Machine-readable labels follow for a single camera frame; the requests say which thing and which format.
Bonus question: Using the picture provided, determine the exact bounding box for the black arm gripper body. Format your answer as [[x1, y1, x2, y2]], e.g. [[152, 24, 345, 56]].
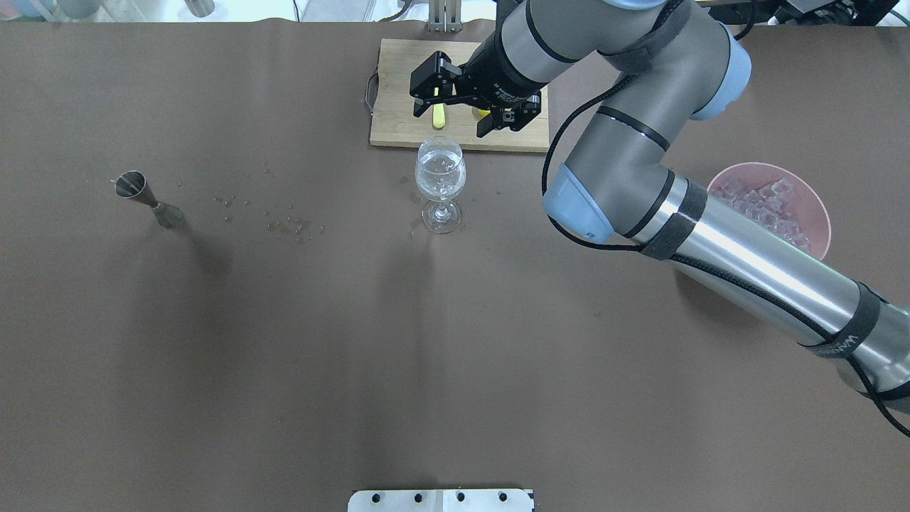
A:
[[455, 32, 544, 113]]

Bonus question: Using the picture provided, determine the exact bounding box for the steel cocktail jigger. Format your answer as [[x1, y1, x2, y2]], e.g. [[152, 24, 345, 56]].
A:
[[114, 171, 184, 229]]

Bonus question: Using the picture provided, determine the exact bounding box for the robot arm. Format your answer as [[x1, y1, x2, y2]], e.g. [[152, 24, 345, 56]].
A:
[[409, 1, 908, 419]]

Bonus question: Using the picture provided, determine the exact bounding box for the clear wine glass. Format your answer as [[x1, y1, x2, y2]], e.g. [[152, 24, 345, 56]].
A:
[[414, 136, 467, 234]]

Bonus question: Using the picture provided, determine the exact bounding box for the pink bowl of ice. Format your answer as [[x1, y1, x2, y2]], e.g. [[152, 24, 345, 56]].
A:
[[708, 162, 832, 260]]

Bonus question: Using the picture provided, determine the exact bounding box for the yellow plastic knife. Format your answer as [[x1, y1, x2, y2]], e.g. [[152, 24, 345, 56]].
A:
[[430, 104, 446, 130]]

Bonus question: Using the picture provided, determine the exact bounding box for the bamboo cutting board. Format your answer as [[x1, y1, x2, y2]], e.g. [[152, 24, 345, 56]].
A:
[[370, 38, 550, 153]]

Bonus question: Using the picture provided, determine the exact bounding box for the brown table mat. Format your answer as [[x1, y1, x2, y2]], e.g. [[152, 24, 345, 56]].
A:
[[2, 19, 908, 511]]

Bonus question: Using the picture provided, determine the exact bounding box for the aluminium frame post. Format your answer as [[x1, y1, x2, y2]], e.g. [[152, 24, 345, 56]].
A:
[[427, 0, 464, 33]]

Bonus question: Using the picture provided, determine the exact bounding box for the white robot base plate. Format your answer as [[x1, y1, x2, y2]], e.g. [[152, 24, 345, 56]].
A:
[[347, 487, 536, 511]]

